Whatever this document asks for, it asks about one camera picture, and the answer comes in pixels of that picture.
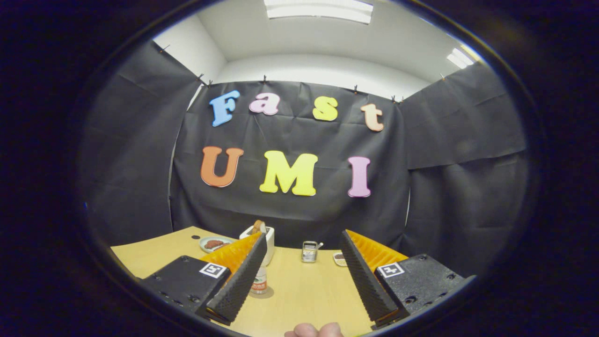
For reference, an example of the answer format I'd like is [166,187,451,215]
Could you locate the small metal rack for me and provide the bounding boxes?
[301,241,323,264]

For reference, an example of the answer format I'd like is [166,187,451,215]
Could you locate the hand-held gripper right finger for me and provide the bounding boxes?
[339,229,478,330]

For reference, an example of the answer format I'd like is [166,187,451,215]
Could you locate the large ceiling light panel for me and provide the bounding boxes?
[263,0,374,25]

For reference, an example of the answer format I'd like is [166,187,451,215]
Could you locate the wooden table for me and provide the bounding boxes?
[111,227,408,337]

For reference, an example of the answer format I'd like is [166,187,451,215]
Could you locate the green plate with brown food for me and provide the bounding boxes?
[199,236,234,253]

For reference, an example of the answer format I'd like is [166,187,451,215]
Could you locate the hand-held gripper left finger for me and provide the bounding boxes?
[139,231,268,327]

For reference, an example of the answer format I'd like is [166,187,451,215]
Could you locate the small ceiling light panel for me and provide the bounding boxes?
[446,47,475,69]

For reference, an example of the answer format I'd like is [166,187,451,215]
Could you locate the white toaster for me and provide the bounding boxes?
[240,226,275,266]

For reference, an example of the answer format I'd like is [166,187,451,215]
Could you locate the clear plastic juice bottle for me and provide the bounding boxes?
[249,264,268,295]

